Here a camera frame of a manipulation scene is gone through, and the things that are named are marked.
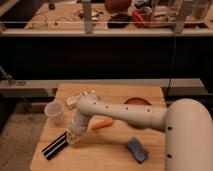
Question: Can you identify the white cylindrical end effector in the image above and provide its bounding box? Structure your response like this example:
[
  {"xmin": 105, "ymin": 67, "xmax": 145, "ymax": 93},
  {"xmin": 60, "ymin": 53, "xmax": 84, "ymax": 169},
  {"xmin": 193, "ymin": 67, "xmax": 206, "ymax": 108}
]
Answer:
[{"xmin": 66, "ymin": 122, "xmax": 87, "ymax": 145}]

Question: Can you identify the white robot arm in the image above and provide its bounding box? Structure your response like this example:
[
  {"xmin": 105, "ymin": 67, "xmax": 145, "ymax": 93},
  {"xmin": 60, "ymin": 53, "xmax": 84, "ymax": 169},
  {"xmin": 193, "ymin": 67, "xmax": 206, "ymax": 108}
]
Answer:
[{"xmin": 68, "ymin": 97, "xmax": 213, "ymax": 171}]

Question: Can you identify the orange carrot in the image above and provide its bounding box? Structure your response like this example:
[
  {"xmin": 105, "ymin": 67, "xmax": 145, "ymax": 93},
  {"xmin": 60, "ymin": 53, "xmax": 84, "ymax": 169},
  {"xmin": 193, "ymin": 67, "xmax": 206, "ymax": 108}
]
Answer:
[{"xmin": 91, "ymin": 119, "xmax": 113, "ymax": 130}]

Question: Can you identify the white crumpled object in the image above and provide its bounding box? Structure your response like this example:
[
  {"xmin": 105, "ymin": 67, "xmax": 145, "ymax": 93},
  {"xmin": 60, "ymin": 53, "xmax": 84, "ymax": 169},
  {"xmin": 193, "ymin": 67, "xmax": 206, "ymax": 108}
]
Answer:
[{"xmin": 66, "ymin": 90, "xmax": 95, "ymax": 108}]

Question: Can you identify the clear plastic cup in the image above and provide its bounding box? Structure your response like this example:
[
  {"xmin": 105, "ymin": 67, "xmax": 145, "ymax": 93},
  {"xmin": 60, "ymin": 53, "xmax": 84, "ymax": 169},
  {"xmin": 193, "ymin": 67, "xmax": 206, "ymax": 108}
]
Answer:
[{"xmin": 44, "ymin": 101, "xmax": 63, "ymax": 124}]

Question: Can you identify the red round plate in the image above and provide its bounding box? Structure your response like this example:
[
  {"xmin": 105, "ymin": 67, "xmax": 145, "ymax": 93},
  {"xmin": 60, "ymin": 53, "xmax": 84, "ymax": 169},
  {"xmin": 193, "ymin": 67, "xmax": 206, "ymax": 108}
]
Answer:
[{"xmin": 124, "ymin": 97, "xmax": 151, "ymax": 105}]

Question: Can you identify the black bowl on shelf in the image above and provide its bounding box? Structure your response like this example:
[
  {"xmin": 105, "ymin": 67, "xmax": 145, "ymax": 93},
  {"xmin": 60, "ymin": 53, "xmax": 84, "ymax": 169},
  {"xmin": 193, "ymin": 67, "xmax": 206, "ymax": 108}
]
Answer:
[{"xmin": 107, "ymin": 13, "xmax": 131, "ymax": 28}]

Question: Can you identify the red box on shelf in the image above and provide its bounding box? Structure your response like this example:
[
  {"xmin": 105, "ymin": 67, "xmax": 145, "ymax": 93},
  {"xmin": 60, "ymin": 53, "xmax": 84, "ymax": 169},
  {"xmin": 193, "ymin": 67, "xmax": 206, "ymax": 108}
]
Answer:
[{"xmin": 131, "ymin": 7, "xmax": 168, "ymax": 29}]

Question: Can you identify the black hanging cable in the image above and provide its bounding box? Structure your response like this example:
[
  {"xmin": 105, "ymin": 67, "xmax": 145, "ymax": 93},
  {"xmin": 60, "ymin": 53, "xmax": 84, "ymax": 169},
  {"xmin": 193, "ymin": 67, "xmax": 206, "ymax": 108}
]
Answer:
[{"xmin": 166, "ymin": 31, "xmax": 178, "ymax": 96}]

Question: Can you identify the grey metal post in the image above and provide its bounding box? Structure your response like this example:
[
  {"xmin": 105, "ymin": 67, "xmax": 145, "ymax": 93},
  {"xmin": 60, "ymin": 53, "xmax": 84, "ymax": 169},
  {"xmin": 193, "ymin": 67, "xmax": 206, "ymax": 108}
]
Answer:
[{"xmin": 82, "ymin": 0, "xmax": 93, "ymax": 34}]

